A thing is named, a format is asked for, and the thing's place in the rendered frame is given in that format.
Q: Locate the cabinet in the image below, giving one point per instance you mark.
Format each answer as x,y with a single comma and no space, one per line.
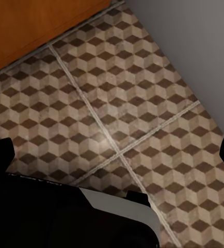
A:
27,24

